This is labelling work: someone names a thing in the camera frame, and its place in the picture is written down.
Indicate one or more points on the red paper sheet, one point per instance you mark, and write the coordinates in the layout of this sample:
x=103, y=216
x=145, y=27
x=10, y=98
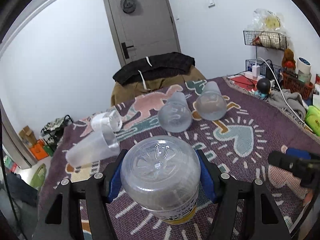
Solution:
x=244, y=82

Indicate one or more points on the black round-head figurine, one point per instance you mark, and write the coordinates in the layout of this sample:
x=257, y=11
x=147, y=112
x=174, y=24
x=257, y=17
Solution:
x=263, y=87

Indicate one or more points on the upper black wire shelf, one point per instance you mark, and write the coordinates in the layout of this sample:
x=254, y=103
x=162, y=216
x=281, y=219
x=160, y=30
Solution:
x=266, y=39

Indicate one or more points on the clear cup with orange label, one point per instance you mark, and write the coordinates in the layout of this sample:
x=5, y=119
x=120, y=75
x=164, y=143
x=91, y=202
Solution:
x=162, y=174

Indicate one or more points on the frosted cup lying left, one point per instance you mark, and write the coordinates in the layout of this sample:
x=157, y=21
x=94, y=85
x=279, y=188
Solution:
x=97, y=146

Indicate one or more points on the white wall switch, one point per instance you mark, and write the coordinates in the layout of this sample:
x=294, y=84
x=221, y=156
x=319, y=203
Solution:
x=210, y=3

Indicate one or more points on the black wire shelf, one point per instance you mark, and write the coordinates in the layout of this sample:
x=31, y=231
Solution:
x=276, y=69
x=266, y=39

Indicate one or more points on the orange bag on floor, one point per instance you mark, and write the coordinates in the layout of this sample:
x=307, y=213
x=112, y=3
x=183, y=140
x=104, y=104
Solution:
x=38, y=151

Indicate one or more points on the black jacket on chair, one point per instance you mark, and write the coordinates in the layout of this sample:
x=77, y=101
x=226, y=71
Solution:
x=154, y=67

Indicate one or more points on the black door handle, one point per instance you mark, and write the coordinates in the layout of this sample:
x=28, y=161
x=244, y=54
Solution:
x=125, y=50

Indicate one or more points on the clear plastic bag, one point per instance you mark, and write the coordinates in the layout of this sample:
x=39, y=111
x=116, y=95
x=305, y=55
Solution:
x=265, y=20

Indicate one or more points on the grey door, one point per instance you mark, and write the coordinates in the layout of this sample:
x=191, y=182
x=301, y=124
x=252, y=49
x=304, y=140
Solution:
x=151, y=29

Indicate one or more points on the white tape roll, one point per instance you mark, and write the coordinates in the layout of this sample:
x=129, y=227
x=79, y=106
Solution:
x=304, y=67

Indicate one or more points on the brown chair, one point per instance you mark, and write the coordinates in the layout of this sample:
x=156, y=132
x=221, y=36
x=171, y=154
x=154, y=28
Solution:
x=123, y=93

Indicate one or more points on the grey cloth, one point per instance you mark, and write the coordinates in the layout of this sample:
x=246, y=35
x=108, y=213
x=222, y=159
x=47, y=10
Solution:
x=284, y=99

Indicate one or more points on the black shoe rack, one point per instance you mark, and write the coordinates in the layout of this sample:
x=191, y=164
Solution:
x=54, y=130

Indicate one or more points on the clear glass cup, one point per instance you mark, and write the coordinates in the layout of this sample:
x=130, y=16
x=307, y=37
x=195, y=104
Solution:
x=110, y=118

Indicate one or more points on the frosted cup lying right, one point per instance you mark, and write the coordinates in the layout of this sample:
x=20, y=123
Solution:
x=210, y=104

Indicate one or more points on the green wet wipes pack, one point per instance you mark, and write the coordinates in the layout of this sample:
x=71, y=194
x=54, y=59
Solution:
x=312, y=119

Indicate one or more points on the cardboard box on floor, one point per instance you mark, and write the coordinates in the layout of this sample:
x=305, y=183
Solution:
x=28, y=136

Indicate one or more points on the white power strip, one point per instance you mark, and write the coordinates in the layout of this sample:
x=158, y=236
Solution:
x=257, y=72

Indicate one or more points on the dark hat on door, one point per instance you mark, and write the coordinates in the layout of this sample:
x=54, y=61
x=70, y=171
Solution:
x=128, y=6

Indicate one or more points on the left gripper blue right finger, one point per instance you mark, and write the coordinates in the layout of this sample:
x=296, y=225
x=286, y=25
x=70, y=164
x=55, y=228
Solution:
x=262, y=218

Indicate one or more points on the brown plush toy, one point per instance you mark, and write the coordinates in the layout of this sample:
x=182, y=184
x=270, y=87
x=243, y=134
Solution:
x=288, y=60

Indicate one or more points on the frosted cup lying middle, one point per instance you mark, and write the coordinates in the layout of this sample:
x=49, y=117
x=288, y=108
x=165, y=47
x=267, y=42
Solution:
x=175, y=115

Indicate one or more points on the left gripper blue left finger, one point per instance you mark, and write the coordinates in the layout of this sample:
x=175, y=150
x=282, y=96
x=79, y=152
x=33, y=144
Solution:
x=61, y=217

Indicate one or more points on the red-brown plastic basket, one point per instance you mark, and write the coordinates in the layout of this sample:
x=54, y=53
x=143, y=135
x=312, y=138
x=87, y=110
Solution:
x=294, y=85

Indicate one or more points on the frosted cup lying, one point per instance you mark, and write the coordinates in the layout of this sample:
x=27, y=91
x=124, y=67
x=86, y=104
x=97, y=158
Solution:
x=97, y=146
x=210, y=104
x=175, y=115

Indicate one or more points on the lower black wire shelf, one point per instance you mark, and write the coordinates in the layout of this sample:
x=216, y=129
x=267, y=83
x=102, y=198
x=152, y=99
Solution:
x=276, y=69

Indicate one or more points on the purple patterned woven blanket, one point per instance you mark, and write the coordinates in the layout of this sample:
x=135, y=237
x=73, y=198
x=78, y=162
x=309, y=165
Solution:
x=239, y=143

